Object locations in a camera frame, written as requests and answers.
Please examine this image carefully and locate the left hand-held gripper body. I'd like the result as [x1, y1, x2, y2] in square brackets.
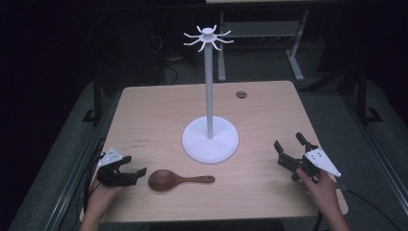
[96, 146, 140, 188]

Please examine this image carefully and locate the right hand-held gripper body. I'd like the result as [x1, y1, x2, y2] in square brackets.
[277, 142, 342, 185]

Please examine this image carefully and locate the brown wooden spoon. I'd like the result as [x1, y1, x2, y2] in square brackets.
[147, 168, 216, 193]

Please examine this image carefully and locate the white hook stand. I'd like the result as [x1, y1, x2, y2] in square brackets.
[181, 24, 240, 165]

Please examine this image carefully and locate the person's right hand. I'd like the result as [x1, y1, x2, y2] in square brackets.
[295, 167, 340, 217]

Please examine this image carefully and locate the person's left hand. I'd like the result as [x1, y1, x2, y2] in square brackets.
[87, 178, 127, 217]

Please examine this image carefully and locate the black metal stand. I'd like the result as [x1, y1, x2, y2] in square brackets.
[352, 65, 383, 125]
[82, 80, 104, 127]

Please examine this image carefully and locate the black cable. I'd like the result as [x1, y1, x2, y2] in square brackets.
[82, 150, 104, 215]
[336, 183, 403, 231]

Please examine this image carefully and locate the white metal desk frame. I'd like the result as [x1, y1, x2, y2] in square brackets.
[217, 9, 311, 83]

